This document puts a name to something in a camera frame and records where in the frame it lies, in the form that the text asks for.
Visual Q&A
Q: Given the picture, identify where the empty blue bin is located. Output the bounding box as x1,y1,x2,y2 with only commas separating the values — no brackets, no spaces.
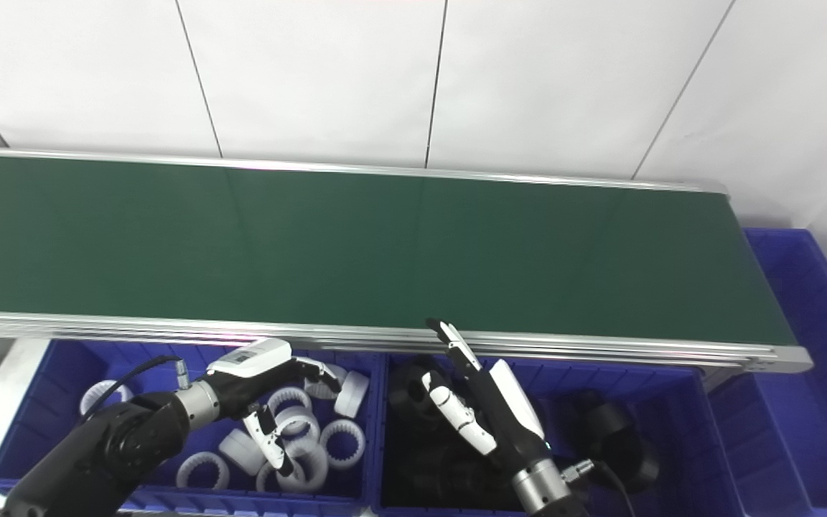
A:
704,228,827,512

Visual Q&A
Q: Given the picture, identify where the green conveyor belt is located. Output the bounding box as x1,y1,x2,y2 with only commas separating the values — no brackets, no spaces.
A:
0,153,798,347
0,146,814,374

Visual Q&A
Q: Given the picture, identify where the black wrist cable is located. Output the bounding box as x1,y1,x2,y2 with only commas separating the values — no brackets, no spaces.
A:
83,355,190,424
563,460,637,517

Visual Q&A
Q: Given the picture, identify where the large black round part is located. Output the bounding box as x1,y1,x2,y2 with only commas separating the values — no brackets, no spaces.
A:
575,391,660,495

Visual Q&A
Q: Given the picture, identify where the blue bin with white rings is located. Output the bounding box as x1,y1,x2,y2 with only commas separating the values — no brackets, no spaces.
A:
0,339,386,512

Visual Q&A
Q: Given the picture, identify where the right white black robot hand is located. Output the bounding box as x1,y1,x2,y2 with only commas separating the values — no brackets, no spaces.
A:
421,318,553,480

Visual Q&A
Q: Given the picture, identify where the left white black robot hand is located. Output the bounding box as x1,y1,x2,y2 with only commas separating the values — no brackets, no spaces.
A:
205,337,343,479

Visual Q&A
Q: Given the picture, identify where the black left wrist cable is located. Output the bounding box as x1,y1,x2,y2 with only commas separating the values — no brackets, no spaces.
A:
83,355,190,424

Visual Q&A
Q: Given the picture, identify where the blue bin with black parts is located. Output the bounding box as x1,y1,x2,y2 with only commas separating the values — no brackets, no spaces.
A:
374,352,744,517

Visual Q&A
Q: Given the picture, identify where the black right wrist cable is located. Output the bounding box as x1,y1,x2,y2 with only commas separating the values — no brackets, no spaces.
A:
563,460,637,517

